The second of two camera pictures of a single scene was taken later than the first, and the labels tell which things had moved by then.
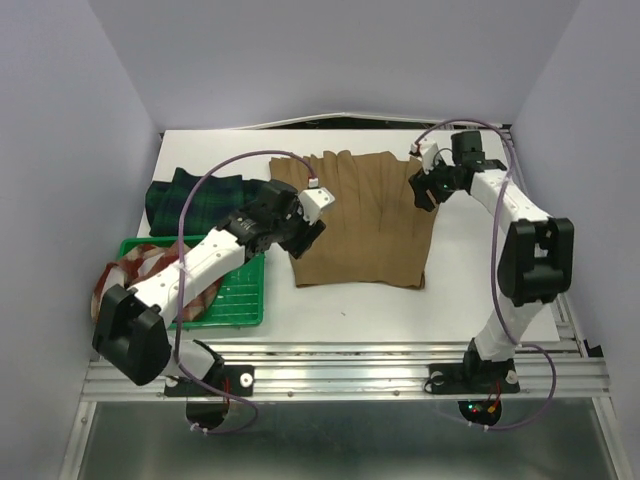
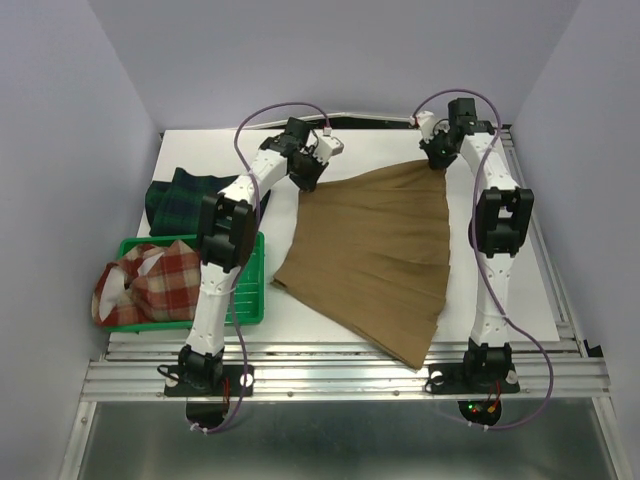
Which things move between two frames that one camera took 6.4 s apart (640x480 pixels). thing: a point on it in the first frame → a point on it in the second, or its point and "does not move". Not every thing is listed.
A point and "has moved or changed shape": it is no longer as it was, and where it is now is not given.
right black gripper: x=420 y=182 → x=437 y=162
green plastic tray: x=238 y=302 does not move
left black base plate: x=237 y=380 does not move
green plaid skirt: x=216 y=198 does not move
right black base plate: x=493 y=378 does not move
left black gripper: x=297 y=246 → x=308 y=183
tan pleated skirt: x=379 y=230 has moved or changed shape
